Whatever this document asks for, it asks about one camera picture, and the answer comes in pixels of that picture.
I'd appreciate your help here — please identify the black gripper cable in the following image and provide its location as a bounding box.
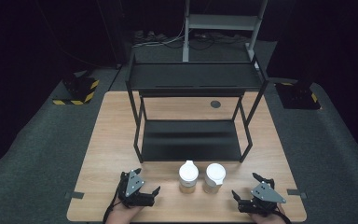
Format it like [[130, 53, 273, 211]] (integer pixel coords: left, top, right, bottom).
[[271, 207, 293, 224], [102, 186, 123, 224]]

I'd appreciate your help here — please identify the black metal shelf rack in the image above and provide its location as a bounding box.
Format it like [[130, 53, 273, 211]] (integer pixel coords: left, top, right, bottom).
[[125, 52, 269, 164]]

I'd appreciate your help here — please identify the black floor cable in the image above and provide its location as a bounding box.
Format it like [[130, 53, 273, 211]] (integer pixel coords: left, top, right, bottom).
[[188, 32, 250, 51]]

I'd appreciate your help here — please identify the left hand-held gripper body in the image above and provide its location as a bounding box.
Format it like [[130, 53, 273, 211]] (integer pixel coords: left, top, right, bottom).
[[117, 169, 156, 208]]

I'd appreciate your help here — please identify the white metal stand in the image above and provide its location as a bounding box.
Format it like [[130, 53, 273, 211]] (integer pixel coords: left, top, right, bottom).
[[182, 0, 269, 63]]

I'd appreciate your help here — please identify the black yellow striped stand base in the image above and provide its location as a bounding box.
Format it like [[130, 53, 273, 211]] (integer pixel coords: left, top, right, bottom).
[[52, 76, 101, 106], [274, 81, 322, 110]]

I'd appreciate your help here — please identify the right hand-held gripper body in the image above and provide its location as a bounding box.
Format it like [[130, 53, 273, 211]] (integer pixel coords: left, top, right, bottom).
[[237, 181, 287, 217]]

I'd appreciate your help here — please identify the white floor cable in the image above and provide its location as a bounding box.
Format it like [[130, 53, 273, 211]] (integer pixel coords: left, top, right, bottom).
[[132, 18, 188, 49]]

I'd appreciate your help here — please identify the jar with white lid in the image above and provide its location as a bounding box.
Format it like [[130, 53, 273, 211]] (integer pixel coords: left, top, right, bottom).
[[178, 160, 200, 194], [202, 162, 227, 194]]

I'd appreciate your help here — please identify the grey tape strip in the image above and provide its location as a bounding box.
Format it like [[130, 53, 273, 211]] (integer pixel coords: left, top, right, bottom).
[[286, 188, 308, 201], [63, 190, 86, 201]]

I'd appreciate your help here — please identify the person's right hand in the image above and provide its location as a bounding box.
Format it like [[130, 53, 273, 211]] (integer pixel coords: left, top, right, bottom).
[[249, 203, 289, 224]]

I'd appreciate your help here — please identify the person's left hand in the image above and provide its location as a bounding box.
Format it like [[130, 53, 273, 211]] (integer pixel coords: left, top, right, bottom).
[[104, 203, 145, 224]]

